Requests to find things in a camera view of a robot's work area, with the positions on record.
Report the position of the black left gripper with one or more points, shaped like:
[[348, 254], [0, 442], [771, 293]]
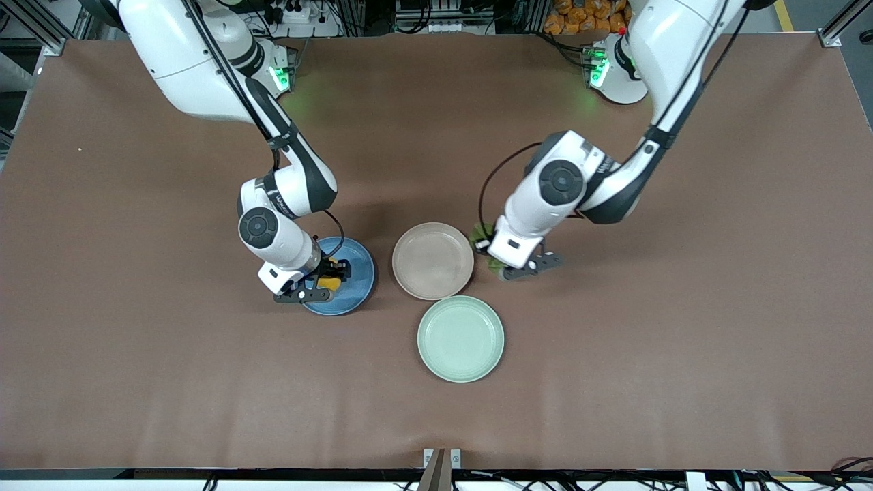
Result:
[[484, 249]]

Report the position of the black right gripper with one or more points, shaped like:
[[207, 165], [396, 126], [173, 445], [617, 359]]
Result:
[[333, 270]]

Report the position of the green lettuce leaf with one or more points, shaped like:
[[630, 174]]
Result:
[[477, 235]]

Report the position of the yellow lemon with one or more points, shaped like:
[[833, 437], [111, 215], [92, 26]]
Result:
[[329, 282]]

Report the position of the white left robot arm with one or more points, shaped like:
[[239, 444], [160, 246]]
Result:
[[675, 41]]

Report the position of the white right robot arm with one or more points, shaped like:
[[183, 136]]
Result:
[[184, 68]]

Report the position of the blue plate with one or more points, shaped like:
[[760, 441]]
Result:
[[358, 273]]

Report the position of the pink beige plate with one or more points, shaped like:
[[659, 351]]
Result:
[[433, 261]]

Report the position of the mint green plate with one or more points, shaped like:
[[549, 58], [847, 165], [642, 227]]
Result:
[[461, 339]]

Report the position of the brown table cover sheet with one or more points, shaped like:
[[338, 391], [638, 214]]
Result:
[[436, 136]]

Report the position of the white power strip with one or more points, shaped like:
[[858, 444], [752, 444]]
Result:
[[450, 27], [300, 13]]

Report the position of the bag of orange fruit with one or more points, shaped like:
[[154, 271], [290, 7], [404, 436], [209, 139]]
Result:
[[580, 17]]

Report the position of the metal camera post bracket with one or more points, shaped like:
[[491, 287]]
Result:
[[442, 470]]

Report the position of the aluminium frame profile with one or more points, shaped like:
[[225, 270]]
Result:
[[833, 39], [54, 46]]

